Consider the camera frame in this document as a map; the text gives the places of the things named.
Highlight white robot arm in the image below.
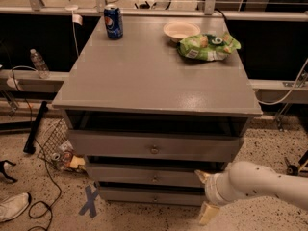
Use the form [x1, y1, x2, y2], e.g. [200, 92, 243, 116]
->
[195, 161, 308, 225]

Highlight clear plastic water bottle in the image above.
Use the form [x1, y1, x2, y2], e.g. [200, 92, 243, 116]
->
[30, 49, 50, 79]

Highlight green chip bag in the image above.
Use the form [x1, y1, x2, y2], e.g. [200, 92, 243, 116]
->
[177, 32, 241, 62]

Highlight grey drawer cabinet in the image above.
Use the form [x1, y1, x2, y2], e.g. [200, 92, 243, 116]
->
[53, 16, 262, 193]

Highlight grey drawer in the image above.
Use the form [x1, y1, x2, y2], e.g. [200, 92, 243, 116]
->
[68, 130, 244, 162]
[84, 163, 226, 189]
[99, 187, 206, 206]

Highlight white paper bowl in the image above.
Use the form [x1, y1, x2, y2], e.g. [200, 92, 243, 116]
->
[163, 22, 200, 42]

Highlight white hanging cable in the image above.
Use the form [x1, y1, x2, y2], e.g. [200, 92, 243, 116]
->
[256, 58, 308, 107]

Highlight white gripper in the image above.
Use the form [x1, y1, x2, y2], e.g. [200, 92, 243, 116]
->
[194, 170, 230, 225]

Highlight grey bottom drawer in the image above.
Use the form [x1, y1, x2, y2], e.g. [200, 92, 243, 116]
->
[99, 187, 206, 206]

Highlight black bar stand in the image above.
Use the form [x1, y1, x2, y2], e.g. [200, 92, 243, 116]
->
[23, 101, 48, 154]

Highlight grey top drawer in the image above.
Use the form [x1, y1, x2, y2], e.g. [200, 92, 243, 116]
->
[68, 130, 244, 162]

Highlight blue pepsi can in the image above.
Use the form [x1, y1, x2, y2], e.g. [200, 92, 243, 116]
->
[104, 4, 123, 39]

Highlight black caster wheel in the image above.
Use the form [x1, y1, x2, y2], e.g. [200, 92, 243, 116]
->
[284, 150, 308, 177]

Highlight white sneaker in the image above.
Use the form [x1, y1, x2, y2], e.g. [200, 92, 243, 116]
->
[0, 192, 32, 222]

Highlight wire mesh trash basket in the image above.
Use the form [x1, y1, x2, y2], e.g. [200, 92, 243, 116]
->
[38, 119, 86, 173]

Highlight blue tape cross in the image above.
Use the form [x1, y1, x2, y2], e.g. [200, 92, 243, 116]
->
[79, 185, 99, 218]

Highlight black floor cable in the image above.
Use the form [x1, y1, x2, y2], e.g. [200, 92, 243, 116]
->
[9, 65, 63, 231]

